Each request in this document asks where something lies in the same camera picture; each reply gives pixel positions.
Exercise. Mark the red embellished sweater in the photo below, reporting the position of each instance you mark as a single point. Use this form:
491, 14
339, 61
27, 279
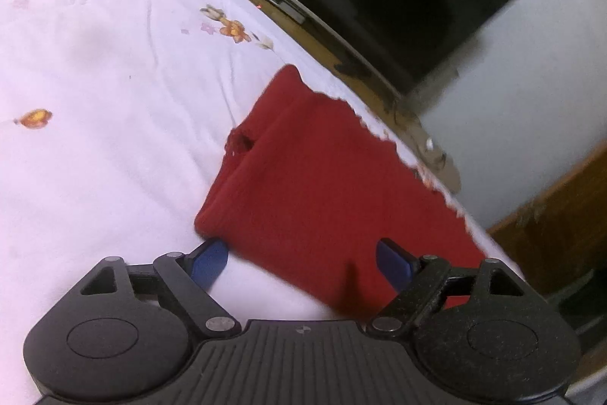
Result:
332, 186

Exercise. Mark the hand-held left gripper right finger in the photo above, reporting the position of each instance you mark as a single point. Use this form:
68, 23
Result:
391, 262

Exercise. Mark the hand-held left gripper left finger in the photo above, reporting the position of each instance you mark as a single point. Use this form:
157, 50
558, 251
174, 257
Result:
211, 262

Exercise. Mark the wooden television stand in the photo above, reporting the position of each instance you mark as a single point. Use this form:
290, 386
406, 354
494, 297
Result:
327, 49

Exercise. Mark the brown wooden door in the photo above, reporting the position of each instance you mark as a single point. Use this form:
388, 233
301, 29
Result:
559, 220

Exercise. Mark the white floral bedsheet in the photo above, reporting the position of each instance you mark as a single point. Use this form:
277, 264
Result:
95, 101

